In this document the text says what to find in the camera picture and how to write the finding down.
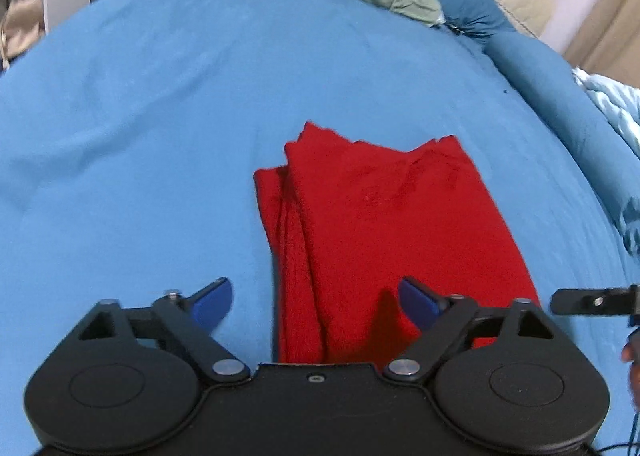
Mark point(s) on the person's right hand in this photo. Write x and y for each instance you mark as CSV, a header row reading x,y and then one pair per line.
x,y
632,366

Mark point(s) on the light blue blanket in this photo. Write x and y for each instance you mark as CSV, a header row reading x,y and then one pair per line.
x,y
612,106

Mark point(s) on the red knit sweater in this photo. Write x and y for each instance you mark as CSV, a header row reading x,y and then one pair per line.
x,y
390,226

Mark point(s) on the blue bed sheet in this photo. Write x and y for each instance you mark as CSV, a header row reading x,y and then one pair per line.
x,y
150,146

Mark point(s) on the beige curtain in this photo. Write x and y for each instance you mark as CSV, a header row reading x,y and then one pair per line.
x,y
607,21

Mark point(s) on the dark blue pillow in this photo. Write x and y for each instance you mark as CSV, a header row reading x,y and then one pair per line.
x,y
470,6

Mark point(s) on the beige cloth bag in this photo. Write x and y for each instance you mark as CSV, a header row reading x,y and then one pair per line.
x,y
20,26

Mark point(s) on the blue pillow roll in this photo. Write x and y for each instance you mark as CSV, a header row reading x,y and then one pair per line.
x,y
555,101

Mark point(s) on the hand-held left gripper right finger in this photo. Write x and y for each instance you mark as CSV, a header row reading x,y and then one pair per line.
x,y
420,308

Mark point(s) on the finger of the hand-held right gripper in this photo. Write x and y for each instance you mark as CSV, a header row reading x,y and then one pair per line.
x,y
590,301

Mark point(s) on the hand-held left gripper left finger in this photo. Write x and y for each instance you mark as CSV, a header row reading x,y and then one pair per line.
x,y
212,308

